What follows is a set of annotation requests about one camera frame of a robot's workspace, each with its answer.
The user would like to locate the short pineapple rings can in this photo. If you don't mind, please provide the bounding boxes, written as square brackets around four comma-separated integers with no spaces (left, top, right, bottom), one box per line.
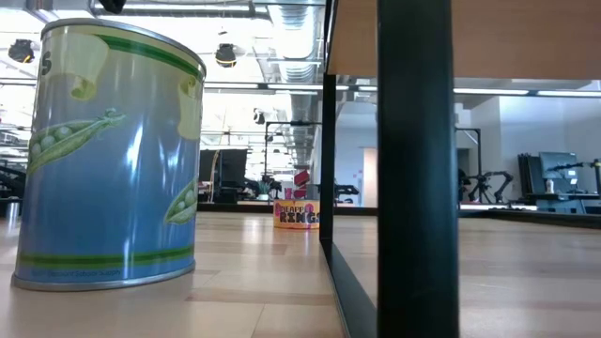
[272,198,322,231]

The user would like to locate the black background monitor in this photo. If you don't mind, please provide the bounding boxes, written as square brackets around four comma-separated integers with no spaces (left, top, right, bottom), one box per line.
[199,148,249,204]

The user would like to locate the black hanging ceiling lamp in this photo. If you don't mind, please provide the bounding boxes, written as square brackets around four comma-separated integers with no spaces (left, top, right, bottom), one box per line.
[8,38,37,65]
[97,0,128,15]
[214,42,238,69]

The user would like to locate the tall blue peas can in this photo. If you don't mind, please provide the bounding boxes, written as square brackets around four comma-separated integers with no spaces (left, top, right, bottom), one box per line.
[9,17,208,293]

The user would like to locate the long ceiling light strip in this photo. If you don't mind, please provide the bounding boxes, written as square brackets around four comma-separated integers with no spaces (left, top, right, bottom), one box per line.
[453,87,531,97]
[537,89,601,99]

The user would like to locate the grey background monitor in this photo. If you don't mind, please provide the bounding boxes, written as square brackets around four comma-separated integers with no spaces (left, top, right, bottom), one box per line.
[537,150,581,193]

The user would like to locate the background dark desk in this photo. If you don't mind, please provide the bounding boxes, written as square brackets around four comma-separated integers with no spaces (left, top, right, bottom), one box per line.
[525,191,601,215]

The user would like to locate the wooden shelf black frame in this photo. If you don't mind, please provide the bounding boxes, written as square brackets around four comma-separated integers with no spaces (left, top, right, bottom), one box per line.
[318,0,601,338]

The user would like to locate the silver spiral ventilation duct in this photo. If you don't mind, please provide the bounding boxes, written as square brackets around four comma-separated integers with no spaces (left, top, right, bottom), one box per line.
[265,0,330,165]

